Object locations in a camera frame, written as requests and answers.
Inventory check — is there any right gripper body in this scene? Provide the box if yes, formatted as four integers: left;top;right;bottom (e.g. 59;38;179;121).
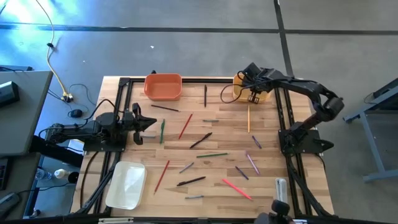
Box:
242;62;269;96

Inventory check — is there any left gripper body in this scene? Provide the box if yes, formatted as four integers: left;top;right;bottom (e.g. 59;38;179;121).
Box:
123;102;144;146

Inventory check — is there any green pen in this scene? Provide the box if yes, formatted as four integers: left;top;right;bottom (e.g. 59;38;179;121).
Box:
159;118;166;145

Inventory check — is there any lilac pen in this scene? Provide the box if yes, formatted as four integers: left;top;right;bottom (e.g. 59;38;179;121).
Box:
244;151;261;175

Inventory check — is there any green pencil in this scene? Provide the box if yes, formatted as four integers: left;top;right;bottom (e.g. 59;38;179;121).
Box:
196;152;229;159

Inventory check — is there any pink pencil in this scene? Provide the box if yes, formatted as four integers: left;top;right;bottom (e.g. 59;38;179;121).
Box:
221;178;253;201

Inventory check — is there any yellow plastic bin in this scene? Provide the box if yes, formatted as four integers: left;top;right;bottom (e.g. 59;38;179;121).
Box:
232;73;272;103

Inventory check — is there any orange plastic bin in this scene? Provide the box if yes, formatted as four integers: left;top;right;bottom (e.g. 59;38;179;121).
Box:
143;73;183;102

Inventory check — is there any white paper sheet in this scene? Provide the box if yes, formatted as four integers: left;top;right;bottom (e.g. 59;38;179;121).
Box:
68;139;85;156

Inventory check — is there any white plastic bin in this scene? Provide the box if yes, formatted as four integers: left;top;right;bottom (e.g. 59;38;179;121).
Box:
104;161;147;211

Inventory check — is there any dark blue crayon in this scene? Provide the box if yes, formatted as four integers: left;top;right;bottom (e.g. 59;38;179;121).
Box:
234;166;249;180

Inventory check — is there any black support beam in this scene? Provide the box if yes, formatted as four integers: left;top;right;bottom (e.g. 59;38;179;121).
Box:
29;135;85;169

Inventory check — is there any white bottle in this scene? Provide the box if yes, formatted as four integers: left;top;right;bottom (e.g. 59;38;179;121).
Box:
54;169;71;180

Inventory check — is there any white stapler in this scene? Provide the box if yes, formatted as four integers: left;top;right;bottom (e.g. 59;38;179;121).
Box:
275;177;289;203

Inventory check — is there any clear water bottle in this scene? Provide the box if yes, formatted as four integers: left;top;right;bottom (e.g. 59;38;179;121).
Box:
35;167;53;181

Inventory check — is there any grey side table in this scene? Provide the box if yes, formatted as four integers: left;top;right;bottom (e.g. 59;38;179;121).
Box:
0;70;53;156

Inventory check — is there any black box device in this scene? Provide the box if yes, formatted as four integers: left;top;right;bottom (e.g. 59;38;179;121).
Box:
0;81;21;108

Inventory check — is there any black keyboard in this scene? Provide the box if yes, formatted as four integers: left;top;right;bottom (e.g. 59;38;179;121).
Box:
0;157;9;191

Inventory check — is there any grey handheld device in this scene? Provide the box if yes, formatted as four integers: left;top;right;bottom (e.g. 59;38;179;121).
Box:
0;192;21;218

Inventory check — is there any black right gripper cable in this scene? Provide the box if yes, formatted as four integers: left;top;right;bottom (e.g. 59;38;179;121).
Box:
220;83;249;104

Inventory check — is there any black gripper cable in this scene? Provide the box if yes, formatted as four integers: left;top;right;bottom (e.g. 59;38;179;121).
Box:
83;98;125;124
220;83;249;104

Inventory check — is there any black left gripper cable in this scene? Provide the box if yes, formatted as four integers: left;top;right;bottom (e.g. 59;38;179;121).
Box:
83;98;125;124

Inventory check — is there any black aluminium table frame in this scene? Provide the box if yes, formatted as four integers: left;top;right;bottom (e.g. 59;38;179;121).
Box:
70;76;336;218

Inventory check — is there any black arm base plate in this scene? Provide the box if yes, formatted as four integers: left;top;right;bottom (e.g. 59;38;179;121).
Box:
278;129;335;156
82;136;127;153

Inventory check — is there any thick black power cable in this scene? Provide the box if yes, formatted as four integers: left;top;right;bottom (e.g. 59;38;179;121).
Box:
79;151;100;208

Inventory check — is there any black camera device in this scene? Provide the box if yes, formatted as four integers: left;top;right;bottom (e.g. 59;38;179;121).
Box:
254;199;296;224

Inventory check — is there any yellow floor cable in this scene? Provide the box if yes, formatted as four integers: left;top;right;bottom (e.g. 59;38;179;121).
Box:
34;0;75;103

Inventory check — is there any blue-grey table frame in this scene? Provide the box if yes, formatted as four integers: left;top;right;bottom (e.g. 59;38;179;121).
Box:
343;77;398;183

